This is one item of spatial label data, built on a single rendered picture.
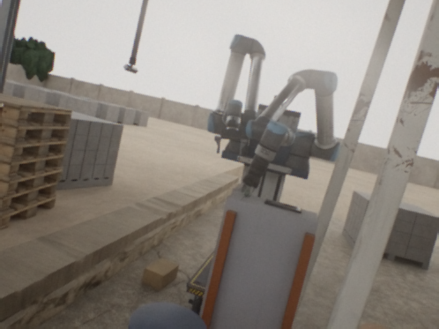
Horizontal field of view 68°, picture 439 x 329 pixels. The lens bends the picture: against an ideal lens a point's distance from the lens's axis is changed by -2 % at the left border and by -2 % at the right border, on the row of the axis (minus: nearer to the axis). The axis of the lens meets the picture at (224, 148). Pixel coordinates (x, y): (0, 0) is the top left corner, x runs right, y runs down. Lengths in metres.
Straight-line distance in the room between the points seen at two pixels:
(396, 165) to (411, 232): 5.26
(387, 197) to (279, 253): 0.64
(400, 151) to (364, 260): 0.32
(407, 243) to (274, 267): 4.89
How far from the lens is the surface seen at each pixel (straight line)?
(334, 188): 1.92
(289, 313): 1.54
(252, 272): 1.53
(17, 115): 2.96
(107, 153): 4.76
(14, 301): 2.42
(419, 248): 6.36
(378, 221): 1.01
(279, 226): 1.45
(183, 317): 0.99
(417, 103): 1.02
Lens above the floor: 1.56
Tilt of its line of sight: 4 degrees down
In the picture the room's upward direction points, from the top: 13 degrees clockwise
